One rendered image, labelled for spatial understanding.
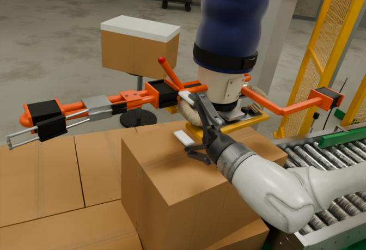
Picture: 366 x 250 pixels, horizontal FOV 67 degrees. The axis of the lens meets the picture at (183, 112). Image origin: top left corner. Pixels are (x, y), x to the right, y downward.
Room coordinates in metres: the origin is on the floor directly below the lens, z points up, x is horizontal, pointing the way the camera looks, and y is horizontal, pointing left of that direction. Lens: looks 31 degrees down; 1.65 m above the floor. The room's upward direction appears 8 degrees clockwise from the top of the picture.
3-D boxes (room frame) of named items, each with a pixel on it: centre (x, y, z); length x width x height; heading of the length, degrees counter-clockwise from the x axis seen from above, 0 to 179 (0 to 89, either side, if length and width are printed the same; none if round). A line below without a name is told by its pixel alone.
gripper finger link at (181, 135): (0.66, -0.01, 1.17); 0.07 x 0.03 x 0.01; 38
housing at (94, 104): (0.67, 0.25, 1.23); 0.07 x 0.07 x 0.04; 38
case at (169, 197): (0.94, -0.12, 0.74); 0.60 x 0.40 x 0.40; 127
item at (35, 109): (0.59, 0.36, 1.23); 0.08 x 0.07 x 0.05; 128
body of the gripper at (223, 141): (0.56, -0.10, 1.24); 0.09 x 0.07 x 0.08; 38
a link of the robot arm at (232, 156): (0.50, -0.14, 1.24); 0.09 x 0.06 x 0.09; 128
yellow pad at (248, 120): (0.88, -0.18, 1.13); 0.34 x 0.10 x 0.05; 128
